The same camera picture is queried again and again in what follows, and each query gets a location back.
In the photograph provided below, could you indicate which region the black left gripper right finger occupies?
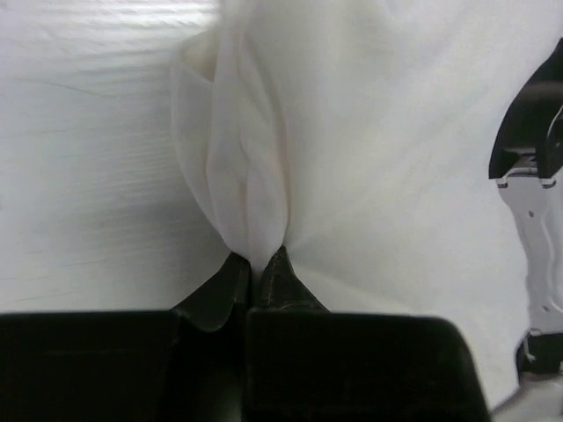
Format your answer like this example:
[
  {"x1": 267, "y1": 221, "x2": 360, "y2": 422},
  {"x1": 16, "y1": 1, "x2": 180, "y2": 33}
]
[{"x1": 245, "y1": 249, "x2": 490, "y2": 421}]

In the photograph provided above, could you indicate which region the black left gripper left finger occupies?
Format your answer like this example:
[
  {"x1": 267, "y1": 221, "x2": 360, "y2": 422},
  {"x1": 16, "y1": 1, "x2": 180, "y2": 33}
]
[{"x1": 1, "y1": 254, "x2": 250, "y2": 421}]

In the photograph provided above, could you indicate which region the white t-shirt black graphic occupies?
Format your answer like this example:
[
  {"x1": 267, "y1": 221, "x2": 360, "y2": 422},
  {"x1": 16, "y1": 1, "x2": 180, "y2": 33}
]
[{"x1": 172, "y1": 1, "x2": 562, "y2": 405}]

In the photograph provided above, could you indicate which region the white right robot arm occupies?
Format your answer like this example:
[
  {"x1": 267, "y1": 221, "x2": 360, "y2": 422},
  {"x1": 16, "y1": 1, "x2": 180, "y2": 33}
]
[{"x1": 488, "y1": 46, "x2": 562, "y2": 421}]

